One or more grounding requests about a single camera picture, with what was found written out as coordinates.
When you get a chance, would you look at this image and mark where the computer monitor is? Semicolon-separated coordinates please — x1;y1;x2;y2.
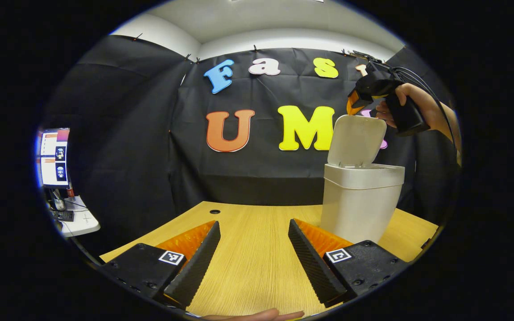
37;128;70;188

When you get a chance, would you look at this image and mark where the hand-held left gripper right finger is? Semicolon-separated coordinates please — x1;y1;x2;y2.
288;218;409;308

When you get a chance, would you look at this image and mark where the wooden desktop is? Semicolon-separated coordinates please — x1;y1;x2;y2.
100;201;439;318

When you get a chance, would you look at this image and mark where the white desktop garbage bin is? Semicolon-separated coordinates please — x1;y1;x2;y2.
319;115;405;244

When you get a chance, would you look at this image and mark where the white side table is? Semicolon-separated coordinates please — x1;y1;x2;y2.
50;195;101;237

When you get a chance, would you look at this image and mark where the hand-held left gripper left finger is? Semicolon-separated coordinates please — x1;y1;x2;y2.
101;220;221;309

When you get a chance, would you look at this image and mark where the black backdrop cloth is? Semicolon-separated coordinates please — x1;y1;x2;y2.
43;35;460;257

